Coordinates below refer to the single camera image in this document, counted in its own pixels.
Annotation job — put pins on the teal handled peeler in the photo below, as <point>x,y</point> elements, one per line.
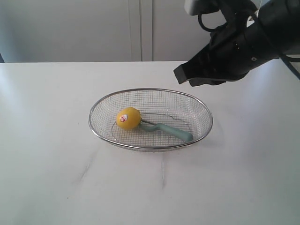
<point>151,127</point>

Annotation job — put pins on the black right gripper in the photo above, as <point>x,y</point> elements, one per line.
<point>240,47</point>

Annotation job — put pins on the white cabinet doors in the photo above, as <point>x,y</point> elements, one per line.
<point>98,30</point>

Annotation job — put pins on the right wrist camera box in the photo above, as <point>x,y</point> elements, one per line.
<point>199,7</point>

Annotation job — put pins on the yellow lemon with sticker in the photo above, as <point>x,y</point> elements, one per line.
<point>128,118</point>

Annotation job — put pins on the oval metal wire mesh basket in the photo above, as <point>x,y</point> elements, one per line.
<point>150,119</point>

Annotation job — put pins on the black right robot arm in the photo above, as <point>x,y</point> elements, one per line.
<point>280,19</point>

